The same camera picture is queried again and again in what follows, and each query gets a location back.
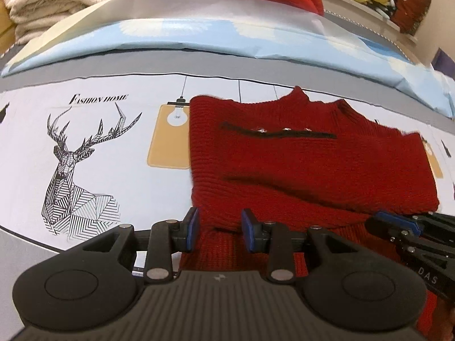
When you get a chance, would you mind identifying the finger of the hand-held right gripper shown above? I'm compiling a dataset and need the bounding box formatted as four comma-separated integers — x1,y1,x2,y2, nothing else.
365,211,455,245

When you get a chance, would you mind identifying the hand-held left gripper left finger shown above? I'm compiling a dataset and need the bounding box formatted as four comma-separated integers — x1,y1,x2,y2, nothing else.
80,206,200,285

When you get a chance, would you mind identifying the wooden bed frame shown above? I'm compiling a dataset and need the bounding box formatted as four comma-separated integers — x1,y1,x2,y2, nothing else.
0,0,18,55

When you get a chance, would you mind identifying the printed bed sheet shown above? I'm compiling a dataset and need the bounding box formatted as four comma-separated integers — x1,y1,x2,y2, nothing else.
0,48,455,278

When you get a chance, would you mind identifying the light blue duvet cover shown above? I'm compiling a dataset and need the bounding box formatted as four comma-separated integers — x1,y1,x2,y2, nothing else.
2,0,455,118

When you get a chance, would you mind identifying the dark red knit sweater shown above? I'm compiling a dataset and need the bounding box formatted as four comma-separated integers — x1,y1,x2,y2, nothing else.
178,86,441,282

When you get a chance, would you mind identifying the white windowsill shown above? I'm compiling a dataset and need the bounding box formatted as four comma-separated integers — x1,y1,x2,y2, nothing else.
313,0,421,47

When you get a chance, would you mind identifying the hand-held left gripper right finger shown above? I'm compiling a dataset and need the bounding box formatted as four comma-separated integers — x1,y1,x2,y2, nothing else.
240,208,361,285

